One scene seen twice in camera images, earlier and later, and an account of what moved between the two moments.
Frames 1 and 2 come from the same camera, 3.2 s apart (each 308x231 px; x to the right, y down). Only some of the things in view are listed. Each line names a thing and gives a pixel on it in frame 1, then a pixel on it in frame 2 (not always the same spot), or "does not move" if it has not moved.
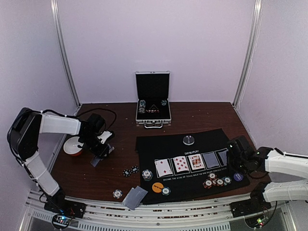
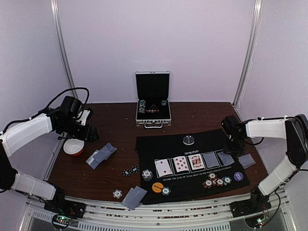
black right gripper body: x=234 y=160 to x=235 y=146
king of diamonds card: x=196 y=161 does not move
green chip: x=227 y=180 does not move
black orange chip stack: x=212 y=176 does not move
